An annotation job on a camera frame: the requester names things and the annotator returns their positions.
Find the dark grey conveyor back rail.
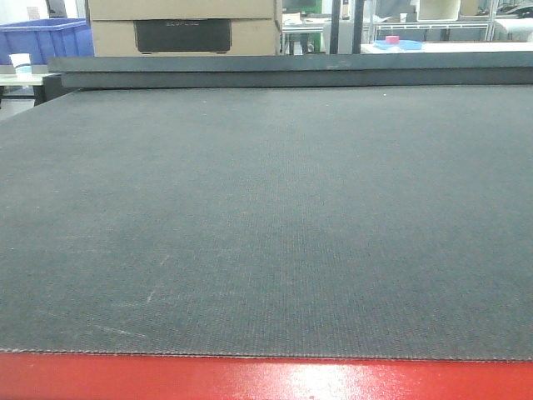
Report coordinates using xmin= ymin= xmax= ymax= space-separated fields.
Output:
xmin=47 ymin=51 xmax=532 ymax=89

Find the white paper cup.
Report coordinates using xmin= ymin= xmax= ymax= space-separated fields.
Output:
xmin=9 ymin=53 xmax=32 ymax=76

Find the red conveyor front edge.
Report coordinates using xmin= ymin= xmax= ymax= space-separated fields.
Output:
xmin=1 ymin=352 xmax=532 ymax=399

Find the white metal shelf rack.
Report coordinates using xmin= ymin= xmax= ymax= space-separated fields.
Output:
xmin=369 ymin=1 xmax=499 ymax=42

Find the dark grey conveyor belt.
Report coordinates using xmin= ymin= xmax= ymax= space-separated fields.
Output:
xmin=1 ymin=86 xmax=532 ymax=361

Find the black vertical post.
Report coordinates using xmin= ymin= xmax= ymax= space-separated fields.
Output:
xmin=329 ymin=0 xmax=364 ymax=54

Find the blue plastic crate background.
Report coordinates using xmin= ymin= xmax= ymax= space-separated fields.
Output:
xmin=1 ymin=17 xmax=94 ymax=65

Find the brown cardboard box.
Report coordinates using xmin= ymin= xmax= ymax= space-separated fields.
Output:
xmin=87 ymin=1 xmax=282 ymax=57

